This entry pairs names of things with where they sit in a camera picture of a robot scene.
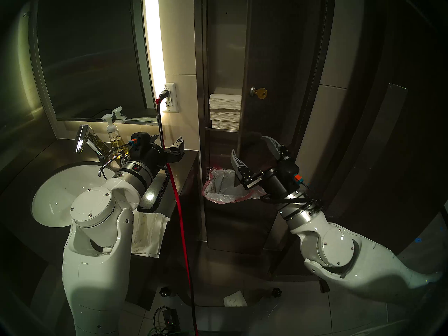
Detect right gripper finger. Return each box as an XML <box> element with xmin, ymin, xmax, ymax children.
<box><xmin>262</xmin><ymin>136</ymin><xmax>289</xmax><ymax>161</ymax></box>
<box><xmin>230</xmin><ymin>149</ymin><xmax>262</xmax><ymax>189</ymax></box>

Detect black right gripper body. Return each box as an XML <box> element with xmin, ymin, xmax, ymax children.
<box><xmin>245</xmin><ymin>155</ymin><xmax>301</xmax><ymax>201</ymax></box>

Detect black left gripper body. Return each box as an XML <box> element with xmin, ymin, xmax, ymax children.
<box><xmin>129</xmin><ymin>132</ymin><xmax>184</xmax><ymax>175</ymax></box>

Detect steel towel dispenser door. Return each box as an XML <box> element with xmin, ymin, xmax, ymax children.
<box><xmin>237</xmin><ymin>0</ymin><xmax>336</xmax><ymax>281</ymax></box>

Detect pink-rimmed clear trash liner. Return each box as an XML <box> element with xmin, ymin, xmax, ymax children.
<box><xmin>202</xmin><ymin>167</ymin><xmax>266</xmax><ymax>204</ymax></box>

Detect clear soap pump bottle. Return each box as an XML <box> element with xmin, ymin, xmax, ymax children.
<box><xmin>101</xmin><ymin>114</ymin><xmax>130</xmax><ymax>159</ymax></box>

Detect steel waste bin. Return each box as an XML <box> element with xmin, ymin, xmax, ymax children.
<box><xmin>204</xmin><ymin>199</ymin><xmax>277</xmax><ymax>253</ymax></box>

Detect stack of white paper towels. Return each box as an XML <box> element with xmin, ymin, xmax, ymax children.
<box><xmin>209</xmin><ymin>93</ymin><xmax>242</xmax><ymax>131</ymax></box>

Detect chrome sink faucet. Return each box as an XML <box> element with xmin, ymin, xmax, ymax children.
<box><xmin>75</xmin><ymin>125</ymin><xmax>121</xmax><ymax>162</ymax></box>

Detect white folded paper towels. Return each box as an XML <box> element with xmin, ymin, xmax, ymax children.
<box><xmin>131</xmin><ymin>211</ymin><xmax>171</xmax><ymax>258</ymax></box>

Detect vertical bright light strip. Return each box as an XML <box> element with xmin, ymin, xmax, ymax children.
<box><xmin>142</xmin><ymin>0</ymin><xmax>167</xmax><ymax>94</ymax></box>

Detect white round sink basin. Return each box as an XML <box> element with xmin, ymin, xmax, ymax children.
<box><xmin>31</xmin><ymin>164</ymin><xmax>116</xmax><ymax>228</ymax></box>

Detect stainless steel cabinet door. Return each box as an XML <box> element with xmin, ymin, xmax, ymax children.
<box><xmin>194</xmin><ymin>0</ymin><xmax>280</xmax><ymax>253</ymax></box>

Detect white paper scrap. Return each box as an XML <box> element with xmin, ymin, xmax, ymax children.
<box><xmin>223</xmin><ymin>290</ymin><xmax>248</xmax><ymax>307</ymax></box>

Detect dark restroom door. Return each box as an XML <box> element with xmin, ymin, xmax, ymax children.
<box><xmin>315</xmin><ymin>0</ymin><xmax>448</xmax><ymax>283</ymax></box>

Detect black electronics box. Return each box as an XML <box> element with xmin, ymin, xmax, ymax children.
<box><xmin>163</xmin><ymin>307</ymin><xmax>181</xmax><ymax>330</ymax></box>

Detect white wall outlet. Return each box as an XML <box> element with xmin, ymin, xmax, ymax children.
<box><xmin>163</xmin><ymin>82</ymin><xmax>179</xmax><ymax>113</ymax></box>

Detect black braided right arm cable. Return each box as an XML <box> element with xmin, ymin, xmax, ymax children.
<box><xmin>261</xmin><ymin>195</ymin><xmax>324</xmax><ymax>220</ymax></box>

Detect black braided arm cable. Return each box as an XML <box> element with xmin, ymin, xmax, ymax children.
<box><xmin>261</xmin><ymin>195</ymin><xmax>324</xmax><ymax>220</ymax></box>
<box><xmin>136</xmin><ymin>167</ymin><xmax>171</xmax><ymax>213</ymax></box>

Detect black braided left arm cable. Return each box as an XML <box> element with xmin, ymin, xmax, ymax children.
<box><xmin>136</xmin><ymin>167</ymin><xmax>171</xmax><ymax>213</ymax></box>

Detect red power cable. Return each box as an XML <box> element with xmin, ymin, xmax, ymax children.
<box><xmin>156</xmin><ymin>97</ymin><xmax>199</xmax><ymax>336</ymax></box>

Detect wall mirror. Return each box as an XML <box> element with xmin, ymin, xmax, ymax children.
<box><xmin>30</xmin><ymin>0</ymin><xmax>158</xmax><ymax>121</ymax></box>

